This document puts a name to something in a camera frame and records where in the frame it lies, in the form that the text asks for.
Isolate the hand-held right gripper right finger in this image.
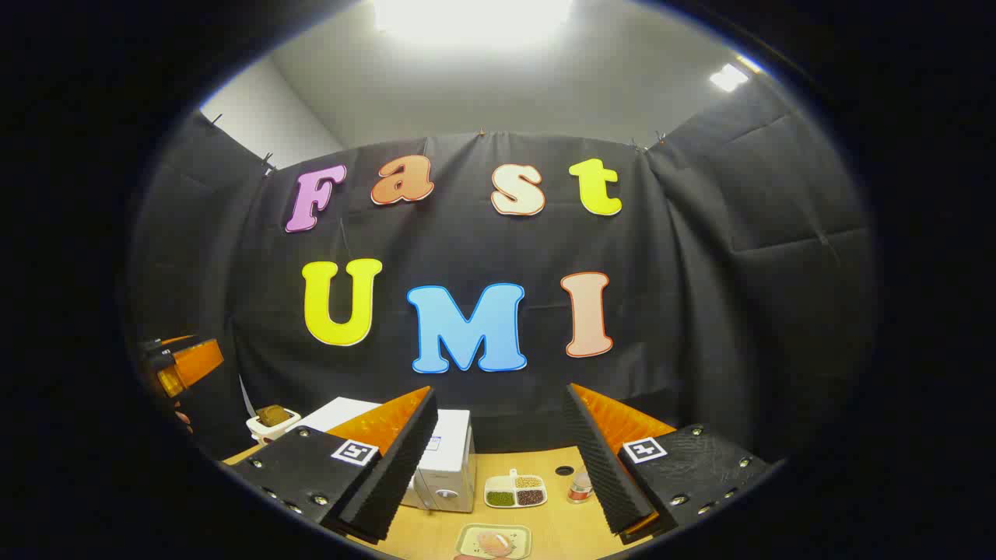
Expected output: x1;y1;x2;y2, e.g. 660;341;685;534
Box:
562;383;771;545

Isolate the white toaster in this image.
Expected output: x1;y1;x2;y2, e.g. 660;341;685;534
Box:
246;404;303;446

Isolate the white microwave oven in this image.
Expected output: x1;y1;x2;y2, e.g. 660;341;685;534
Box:
296;397;477;513

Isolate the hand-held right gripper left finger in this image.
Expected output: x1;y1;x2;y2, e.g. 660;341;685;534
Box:
226;387;438;544

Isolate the cream square plate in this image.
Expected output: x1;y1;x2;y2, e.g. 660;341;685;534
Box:
455;523;533;560

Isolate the small ceiling light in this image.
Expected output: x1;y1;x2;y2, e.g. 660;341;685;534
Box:
709;63;749;93

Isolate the white divided bean dish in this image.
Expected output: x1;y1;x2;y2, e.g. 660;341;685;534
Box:
484;469;549;509

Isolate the large ceiling light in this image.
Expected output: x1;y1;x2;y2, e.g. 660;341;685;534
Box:
373;0;574;41

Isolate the pink orange bread roll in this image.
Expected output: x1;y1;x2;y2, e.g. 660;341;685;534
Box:
475;530;519;558

